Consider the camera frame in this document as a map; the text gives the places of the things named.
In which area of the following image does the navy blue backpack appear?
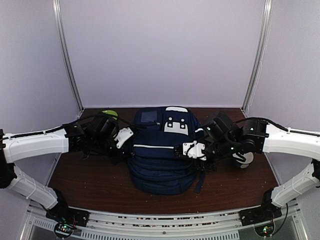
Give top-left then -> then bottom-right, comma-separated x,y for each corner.
127,106 -> 204,195

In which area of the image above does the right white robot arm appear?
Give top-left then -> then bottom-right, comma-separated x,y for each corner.
185,111 -> 320,221

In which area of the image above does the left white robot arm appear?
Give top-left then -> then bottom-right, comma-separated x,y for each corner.
0,112 -> 134,222

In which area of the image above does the green plate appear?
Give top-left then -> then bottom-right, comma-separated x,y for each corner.
102,110 -> 118,119

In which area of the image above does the white teal bowl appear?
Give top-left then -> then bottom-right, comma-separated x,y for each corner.
231,152 -> 254,169

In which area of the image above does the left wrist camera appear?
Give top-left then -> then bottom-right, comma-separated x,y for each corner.
113,127 -> 134,149

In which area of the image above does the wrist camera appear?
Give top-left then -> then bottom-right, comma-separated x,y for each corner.
173,140 -> 207,161
113,127 -> 134,149

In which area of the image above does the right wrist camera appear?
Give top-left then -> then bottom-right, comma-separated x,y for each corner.
173,140 -> 207,161

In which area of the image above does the right aluminium frame post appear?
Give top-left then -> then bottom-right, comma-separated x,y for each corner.
241,0 -> 274,116

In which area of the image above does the aluminium frame post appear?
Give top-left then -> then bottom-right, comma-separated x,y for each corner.
52,0 -> 84,112
241,0 -> 274,116

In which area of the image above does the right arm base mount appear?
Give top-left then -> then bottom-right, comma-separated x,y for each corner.
238,206 -> 282,238

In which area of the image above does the aluminium front rail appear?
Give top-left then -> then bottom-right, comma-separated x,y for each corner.
21,203 -> 305,240

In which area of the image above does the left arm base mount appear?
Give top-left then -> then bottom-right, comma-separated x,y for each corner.
44,208 -> 90,239

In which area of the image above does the left aluminium frame post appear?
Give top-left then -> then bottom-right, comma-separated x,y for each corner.
52,0 -> 84,112

